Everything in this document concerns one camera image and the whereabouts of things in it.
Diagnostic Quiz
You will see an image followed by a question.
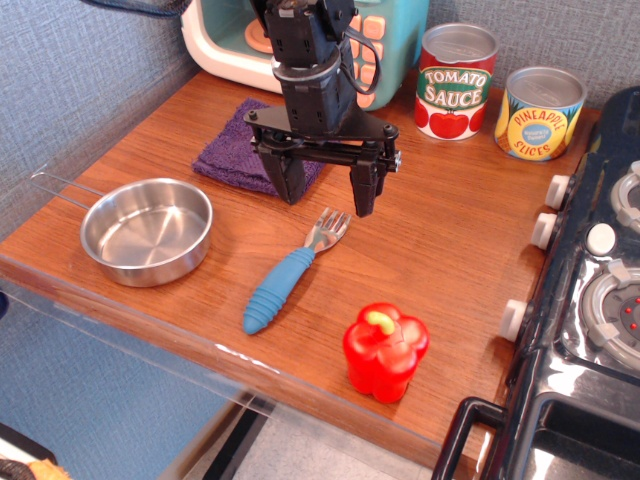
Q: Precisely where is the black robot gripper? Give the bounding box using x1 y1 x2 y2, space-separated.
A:
244 49 401 217

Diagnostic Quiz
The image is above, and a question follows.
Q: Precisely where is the red toy capsicum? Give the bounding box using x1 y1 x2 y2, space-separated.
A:
343 302 430 403

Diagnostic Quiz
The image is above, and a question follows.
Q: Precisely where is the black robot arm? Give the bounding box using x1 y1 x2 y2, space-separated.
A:
244 1 401 217

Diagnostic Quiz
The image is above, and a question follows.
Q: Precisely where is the purple folded cloth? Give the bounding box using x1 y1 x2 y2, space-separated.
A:
192 97 326 197

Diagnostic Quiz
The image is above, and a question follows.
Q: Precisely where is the toy microwave oven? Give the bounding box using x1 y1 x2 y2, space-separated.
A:
181 0 430 111

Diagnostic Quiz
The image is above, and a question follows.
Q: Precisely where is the tomato sauce can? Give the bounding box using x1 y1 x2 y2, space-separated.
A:
414 23 498 141

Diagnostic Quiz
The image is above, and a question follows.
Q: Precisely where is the stainless steel pan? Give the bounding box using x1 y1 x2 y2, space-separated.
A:
31 171 214 288

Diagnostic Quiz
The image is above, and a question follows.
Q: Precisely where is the pineapple slices can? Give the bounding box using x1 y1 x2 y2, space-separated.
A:
494 66 587 162

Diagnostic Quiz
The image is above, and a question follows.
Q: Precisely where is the white stove knob middle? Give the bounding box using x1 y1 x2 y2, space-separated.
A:
530 213 557 250

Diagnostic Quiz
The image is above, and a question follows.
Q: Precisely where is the white stove knob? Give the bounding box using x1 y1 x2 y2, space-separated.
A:
499 299 528 342
530 213 557 250
545 175 571 210

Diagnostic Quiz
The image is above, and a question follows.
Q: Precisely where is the white stove knob lower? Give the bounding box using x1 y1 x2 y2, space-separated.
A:
499 299 528 342

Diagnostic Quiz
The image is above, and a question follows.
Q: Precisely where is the white stove knob upper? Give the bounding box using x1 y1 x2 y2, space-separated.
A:
545 175 571 210

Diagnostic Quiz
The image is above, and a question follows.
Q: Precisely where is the clear acrylic table guard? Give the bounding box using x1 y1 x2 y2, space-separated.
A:
1 252 511 466

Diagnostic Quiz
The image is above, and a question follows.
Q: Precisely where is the black toy stove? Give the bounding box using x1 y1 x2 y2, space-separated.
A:
433 87 639 479

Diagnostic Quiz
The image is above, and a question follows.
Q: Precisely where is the blue handled metal fork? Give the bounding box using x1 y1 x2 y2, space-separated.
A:
243 208 352 335

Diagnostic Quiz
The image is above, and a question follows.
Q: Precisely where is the black braided cable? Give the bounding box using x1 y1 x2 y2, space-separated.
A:
79 0 194 19

